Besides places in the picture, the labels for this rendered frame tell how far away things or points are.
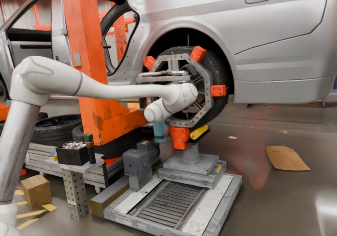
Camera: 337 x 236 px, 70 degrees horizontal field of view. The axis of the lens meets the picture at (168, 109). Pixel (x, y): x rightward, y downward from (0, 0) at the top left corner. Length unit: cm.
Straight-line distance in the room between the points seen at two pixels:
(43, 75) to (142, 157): 115
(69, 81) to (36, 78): 10
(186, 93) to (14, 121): 70
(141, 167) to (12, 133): 106
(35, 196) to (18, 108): 136
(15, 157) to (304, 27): 161
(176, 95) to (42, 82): 55
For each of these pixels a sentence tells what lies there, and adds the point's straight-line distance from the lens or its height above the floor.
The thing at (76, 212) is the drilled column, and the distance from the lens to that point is 199.
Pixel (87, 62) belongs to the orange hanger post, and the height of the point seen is 112.
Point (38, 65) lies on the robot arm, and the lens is 90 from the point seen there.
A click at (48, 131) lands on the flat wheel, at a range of 273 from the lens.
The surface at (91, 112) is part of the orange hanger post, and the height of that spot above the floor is 77.
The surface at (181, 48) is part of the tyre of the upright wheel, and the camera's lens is 183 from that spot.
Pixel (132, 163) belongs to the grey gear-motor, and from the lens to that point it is 188.
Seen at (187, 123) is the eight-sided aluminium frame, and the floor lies 61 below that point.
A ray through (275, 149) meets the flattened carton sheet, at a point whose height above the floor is 2.
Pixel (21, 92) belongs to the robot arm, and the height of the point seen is 102.
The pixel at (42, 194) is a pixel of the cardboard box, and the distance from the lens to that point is 234.
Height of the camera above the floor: 109
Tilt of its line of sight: 12 degrees down
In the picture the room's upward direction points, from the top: 5 degrees counter-clockwise
